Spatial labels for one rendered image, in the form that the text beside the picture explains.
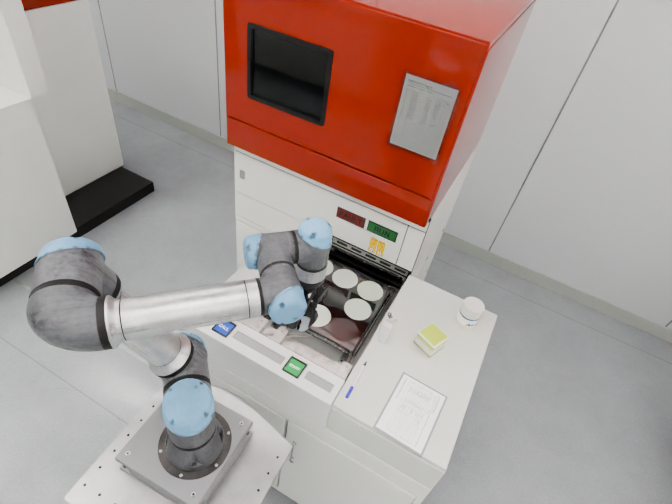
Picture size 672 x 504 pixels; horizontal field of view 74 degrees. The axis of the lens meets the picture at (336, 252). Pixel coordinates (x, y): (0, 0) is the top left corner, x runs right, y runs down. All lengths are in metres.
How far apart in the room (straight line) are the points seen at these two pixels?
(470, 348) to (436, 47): 0.92
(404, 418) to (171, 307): 0.77
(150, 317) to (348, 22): 0.92
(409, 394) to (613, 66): 2.03
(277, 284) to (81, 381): 1.86
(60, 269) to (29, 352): 1.89
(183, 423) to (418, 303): 0.88
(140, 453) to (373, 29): 1.27
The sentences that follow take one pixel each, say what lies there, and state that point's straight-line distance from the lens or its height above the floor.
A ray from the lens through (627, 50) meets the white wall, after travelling 2.80.
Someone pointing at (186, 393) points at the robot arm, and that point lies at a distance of 1.16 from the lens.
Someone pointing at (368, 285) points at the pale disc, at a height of 0.90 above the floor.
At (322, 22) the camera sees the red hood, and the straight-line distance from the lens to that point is 1.40.
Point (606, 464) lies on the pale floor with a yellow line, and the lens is 2.87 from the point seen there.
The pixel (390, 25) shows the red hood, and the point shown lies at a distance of 1.31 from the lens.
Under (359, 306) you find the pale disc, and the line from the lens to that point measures 1.63.
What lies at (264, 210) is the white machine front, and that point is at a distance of 1.90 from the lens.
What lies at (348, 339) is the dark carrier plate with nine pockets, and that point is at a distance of 1.54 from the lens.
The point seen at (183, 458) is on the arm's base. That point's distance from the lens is 1.29.
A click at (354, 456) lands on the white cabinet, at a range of 1.51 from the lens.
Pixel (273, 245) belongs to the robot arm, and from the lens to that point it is 0.94.
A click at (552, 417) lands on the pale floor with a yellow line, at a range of 2.84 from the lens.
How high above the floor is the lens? 2.13
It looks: 43 degrees down
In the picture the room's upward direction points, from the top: 11 degrees clockwise
